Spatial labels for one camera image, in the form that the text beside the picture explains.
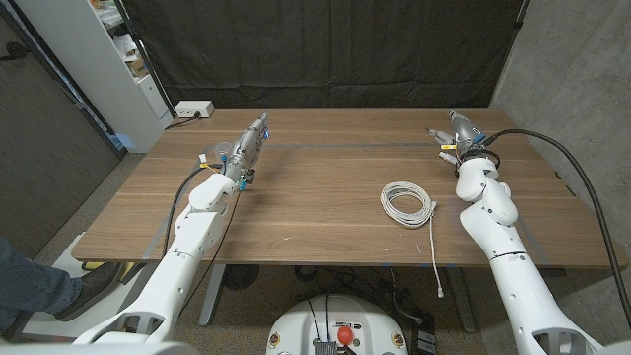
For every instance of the person's dark shoe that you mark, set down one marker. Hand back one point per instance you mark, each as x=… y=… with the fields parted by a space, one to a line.
x=93 y=288

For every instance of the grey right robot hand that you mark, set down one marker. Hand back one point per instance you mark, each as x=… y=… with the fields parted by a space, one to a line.
x=466 y=135

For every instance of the person's leg in jeans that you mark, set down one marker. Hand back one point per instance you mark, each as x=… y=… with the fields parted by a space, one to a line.
x=29 y=286

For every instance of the cardboard box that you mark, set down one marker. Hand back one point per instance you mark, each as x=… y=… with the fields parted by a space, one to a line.
x=137 y=66

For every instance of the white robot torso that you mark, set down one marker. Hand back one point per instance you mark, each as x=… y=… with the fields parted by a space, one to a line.
x=296 y=325

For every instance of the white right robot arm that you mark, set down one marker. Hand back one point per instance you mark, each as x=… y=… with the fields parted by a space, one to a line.
x=512 y=281

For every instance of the clear plastic cup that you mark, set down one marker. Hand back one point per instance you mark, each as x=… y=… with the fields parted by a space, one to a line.
x=223 y=147

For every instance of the grey table leg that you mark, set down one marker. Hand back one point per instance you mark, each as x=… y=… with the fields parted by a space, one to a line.
x=461 y=305

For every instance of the red emergency stop button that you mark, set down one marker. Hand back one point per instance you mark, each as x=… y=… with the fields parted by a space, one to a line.
x=345 y=335

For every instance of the white floor platform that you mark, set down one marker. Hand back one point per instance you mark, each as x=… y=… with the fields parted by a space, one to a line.
x=44 y=325

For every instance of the black backdrop curtain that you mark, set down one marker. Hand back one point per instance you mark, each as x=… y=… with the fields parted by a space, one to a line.
x=320 y=49

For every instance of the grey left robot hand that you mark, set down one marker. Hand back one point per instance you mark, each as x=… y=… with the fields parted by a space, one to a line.
x=248 y=148

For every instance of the black backdrop stand pole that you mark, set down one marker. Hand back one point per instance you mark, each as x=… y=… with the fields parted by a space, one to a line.
x=518 y=17
x=144 y=54

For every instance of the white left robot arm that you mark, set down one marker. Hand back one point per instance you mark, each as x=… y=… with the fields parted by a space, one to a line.
x=194 y=234

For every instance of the black floor power strip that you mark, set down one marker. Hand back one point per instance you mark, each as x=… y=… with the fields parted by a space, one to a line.
x=425 y=341

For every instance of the white table leg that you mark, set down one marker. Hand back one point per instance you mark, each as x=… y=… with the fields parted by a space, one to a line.
x=212 y=296

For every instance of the black round floor object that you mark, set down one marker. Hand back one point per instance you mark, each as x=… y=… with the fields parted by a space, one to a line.
x=240 y=277

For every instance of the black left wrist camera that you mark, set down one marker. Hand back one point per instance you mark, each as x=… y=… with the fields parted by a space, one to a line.
x=250 y=176

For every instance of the white power strip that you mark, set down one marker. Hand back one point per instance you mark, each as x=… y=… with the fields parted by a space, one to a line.
x=194 y=108

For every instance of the white shelf cabinet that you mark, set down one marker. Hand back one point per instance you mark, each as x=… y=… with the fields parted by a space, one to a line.
x=93 y=74

